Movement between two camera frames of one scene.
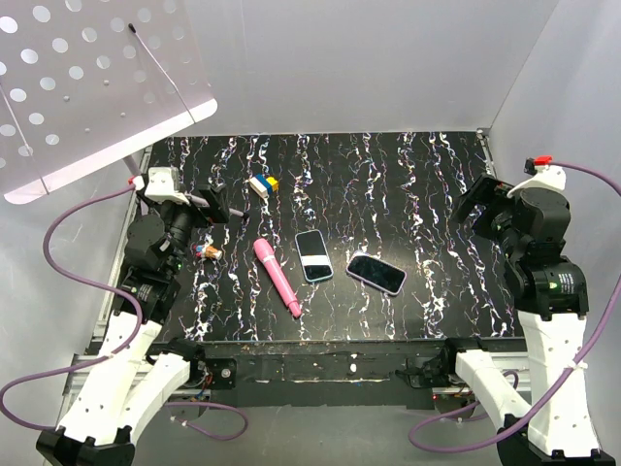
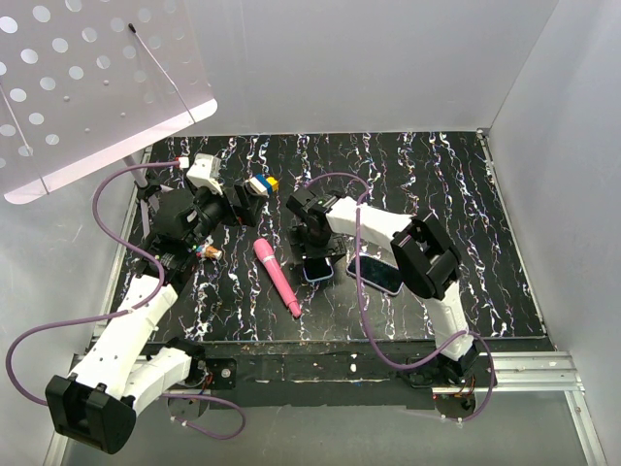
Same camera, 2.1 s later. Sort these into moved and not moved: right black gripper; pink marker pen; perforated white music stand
Moved: right black gripper
Not moved: pink marker pen; perforated white music stand
